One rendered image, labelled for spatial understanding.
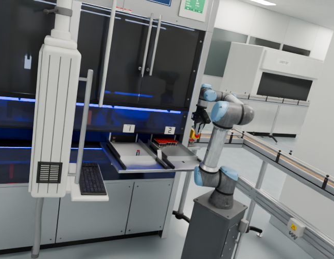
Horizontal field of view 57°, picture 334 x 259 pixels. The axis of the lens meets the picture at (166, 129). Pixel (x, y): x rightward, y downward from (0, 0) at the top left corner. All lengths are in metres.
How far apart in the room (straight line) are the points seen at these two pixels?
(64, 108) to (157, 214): 1.50
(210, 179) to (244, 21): 6.95
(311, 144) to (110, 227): 2.04
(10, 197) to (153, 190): 1.05
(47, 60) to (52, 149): 0.43
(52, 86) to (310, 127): 2.52
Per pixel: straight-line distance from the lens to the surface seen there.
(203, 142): 2.76
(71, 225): 2.53
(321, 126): 3.27
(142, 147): 2.35
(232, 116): 1.66
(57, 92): 1.52
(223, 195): 1.92
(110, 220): 2.60
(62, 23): 1.70
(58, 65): 1.50
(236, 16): 8.34
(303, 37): 10.01
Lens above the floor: 1.68
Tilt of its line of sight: 16 degrees down
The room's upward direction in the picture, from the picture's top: 11 degrees clockwise
